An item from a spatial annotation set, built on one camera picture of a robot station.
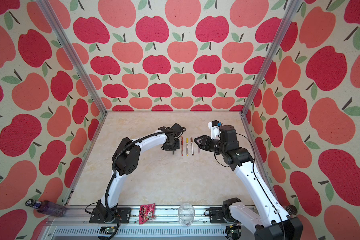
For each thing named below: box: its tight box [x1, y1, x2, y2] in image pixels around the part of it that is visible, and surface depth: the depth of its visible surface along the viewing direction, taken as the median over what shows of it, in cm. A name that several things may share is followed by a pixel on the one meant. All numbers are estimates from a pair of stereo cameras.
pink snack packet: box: [139, 203, 156, 225], surface depth 76 cm
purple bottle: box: [25, 199, 66, 217], surface depth 67 cm
